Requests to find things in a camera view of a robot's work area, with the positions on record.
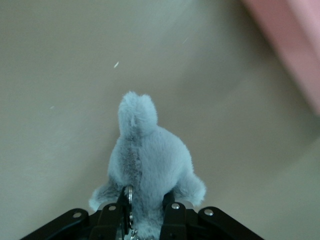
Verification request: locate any pink plastic box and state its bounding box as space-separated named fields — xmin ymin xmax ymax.
xmin=240 ymin=0 xmax=320 ymax=116

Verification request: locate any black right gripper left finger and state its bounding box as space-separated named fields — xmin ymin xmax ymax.
xmin=90 ymin=186 xmax=134 ymax=240

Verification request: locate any plain grey plush toy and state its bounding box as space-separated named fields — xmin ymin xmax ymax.
xmin=88 ymin=91 xmax=208 ymax=240

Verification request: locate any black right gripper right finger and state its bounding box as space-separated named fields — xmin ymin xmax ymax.
xmin=159 ymin=191 xmax=189 ymax=240

